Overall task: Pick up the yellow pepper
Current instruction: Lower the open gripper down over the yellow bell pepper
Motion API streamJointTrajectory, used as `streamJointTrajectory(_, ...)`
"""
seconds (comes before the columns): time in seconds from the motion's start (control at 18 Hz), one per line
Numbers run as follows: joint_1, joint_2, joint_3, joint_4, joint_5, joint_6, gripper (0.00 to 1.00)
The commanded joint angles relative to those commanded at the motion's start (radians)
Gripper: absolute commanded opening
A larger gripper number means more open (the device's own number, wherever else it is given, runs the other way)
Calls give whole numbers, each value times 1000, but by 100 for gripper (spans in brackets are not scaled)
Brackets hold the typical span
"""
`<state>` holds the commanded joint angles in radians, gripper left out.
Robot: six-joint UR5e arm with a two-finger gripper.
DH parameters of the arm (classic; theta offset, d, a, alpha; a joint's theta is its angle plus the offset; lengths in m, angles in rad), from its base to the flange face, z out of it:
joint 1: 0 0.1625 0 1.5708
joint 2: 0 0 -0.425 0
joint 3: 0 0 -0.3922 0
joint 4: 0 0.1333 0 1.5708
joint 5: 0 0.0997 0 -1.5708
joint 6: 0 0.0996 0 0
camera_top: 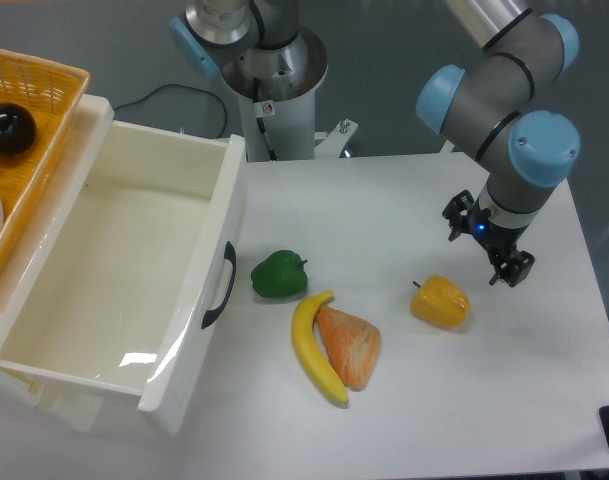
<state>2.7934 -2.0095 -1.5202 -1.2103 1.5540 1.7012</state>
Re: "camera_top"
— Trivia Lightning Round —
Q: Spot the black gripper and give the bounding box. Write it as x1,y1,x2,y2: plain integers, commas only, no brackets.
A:
442,190,535,287

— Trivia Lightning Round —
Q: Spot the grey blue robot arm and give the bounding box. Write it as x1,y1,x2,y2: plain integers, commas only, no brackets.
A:
169,1,581,286

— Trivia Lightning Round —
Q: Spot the yellow bell pepper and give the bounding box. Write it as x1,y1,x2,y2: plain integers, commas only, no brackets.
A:
410,275,471,329

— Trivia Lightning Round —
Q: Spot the green bell pepper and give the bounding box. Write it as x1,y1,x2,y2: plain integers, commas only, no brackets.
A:
251,250,308,299

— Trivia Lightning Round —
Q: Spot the yellow banana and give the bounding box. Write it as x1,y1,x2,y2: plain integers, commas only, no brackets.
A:
291,290,349,408

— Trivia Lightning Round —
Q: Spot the white plastic drawer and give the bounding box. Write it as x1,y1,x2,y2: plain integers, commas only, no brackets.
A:
0,95,246,435

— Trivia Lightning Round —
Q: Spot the orange wicker basket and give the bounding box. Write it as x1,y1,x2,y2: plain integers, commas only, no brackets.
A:
0,49,90,272

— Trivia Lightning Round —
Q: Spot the black ball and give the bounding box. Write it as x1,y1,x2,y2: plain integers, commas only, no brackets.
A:
0,103,37,155

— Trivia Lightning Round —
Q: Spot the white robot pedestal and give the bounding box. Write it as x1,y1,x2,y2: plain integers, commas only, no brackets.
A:
222,27,358,162

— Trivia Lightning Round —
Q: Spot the black drawer handle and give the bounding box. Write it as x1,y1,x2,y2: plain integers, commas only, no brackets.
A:
201,241,237,330

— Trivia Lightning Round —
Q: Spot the black cable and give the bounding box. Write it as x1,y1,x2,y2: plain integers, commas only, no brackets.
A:
113,83,229,139

